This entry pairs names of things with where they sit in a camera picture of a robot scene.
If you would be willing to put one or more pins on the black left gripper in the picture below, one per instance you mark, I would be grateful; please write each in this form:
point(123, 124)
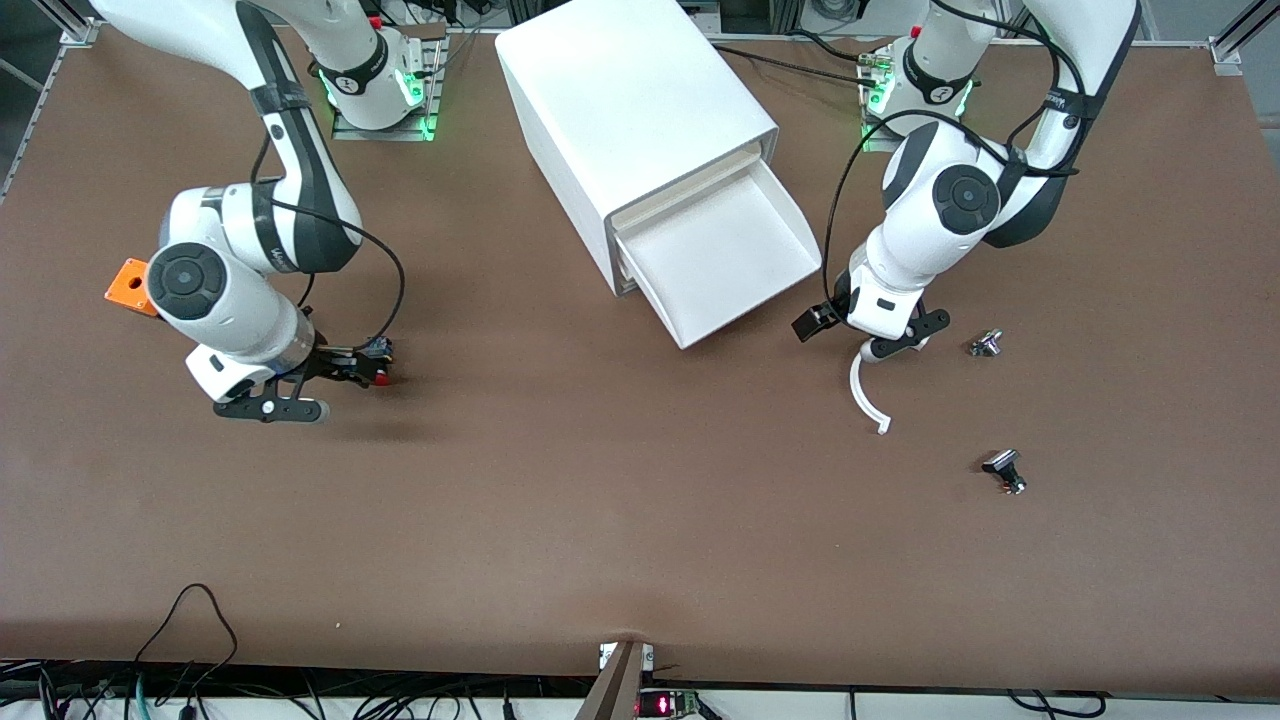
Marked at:
point(822, 316)

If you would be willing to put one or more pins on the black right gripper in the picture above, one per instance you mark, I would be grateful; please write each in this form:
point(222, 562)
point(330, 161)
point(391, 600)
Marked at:
point(330, 360)

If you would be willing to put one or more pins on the red push button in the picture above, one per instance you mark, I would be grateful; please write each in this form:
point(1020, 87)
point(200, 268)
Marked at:
point(384, 380)

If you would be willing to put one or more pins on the large white cabinet drawer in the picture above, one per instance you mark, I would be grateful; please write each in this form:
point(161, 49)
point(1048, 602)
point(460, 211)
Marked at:
point(730, 260)

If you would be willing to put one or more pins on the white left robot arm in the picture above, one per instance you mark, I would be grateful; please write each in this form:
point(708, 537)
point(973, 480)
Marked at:
point(950, 220)

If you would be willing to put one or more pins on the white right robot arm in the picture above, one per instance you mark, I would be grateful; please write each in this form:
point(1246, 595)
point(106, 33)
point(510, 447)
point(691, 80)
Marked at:
point(230, 300)

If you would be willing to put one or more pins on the white curved plastic arc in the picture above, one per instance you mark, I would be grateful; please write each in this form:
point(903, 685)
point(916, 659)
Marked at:
point(858, 395)

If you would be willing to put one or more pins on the small silver connector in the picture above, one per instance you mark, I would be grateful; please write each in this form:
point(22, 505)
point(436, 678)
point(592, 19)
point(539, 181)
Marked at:
point(986, 344)

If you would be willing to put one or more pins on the orange box with hole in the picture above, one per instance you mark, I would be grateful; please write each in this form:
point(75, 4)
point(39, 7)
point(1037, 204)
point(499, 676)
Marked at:
point(125, 285)

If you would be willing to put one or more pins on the circuit board with red display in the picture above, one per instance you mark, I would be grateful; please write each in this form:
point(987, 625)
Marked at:
point(665, 705)

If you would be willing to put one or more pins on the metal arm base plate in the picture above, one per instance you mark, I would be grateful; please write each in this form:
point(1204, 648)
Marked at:
point(950, 147)
point(345, 133)

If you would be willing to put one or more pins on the black headed metal switch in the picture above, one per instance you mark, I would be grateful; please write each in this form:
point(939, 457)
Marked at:
point(1000, 462)

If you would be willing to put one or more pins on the white clamp bracket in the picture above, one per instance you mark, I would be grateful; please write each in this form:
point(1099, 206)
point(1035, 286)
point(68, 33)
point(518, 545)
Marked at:
point(605, 655)

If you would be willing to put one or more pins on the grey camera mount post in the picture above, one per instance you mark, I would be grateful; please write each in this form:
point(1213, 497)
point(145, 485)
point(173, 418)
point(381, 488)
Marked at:
point(615, 690)

